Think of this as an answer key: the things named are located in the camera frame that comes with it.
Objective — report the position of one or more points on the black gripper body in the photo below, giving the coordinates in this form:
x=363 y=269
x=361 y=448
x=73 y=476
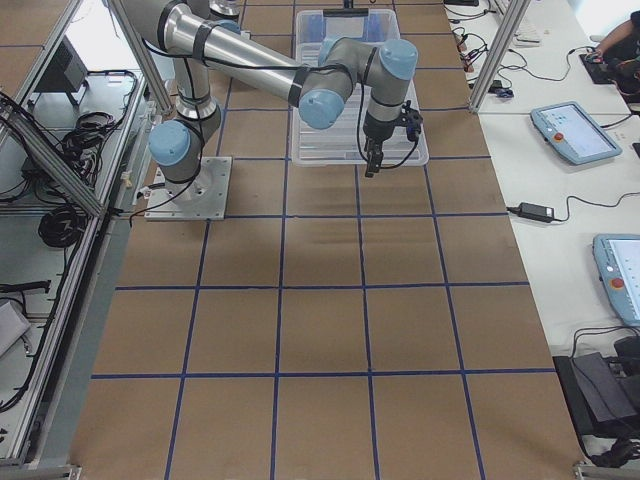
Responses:
x=377 y=130

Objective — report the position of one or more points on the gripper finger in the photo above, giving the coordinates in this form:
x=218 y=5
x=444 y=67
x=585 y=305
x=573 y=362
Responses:
x=374 y=157

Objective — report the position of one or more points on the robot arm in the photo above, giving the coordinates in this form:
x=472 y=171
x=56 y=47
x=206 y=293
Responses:
x=180 y=31

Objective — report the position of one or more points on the clear plastic storage box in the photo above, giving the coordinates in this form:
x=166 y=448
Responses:
x=312 y=28

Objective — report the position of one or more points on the black power adapter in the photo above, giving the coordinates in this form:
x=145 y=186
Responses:
x=536 y=212

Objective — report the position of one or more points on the teach pendant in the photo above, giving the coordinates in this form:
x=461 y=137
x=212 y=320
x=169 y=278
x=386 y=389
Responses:
x=617 y=261
x=573 y=134

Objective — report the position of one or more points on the black box latch handle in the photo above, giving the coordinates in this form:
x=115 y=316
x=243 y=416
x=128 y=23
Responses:
x=345 y=12

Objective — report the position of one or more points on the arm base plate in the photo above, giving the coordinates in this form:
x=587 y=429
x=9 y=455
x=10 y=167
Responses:
x=205 y=199

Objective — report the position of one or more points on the aluminium frame post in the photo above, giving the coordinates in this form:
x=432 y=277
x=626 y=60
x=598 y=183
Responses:
x=511 y=20

